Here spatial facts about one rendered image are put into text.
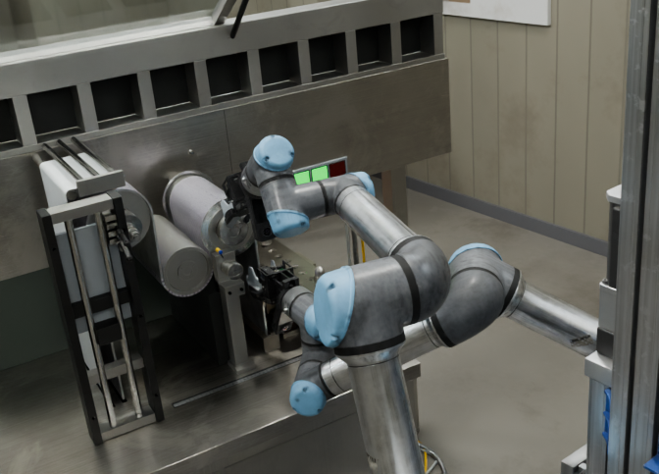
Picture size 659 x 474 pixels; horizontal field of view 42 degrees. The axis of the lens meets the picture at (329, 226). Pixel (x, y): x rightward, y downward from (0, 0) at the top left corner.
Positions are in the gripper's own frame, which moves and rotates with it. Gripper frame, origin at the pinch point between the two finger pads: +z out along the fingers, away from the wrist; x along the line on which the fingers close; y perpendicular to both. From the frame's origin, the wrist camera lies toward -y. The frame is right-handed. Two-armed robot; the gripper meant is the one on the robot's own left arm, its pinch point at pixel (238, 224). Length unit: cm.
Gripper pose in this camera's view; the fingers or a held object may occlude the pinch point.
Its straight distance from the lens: 199.6
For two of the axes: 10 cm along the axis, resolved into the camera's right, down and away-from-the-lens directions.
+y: -3.9, -8.9, 2.2
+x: -8.6, 2.7, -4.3
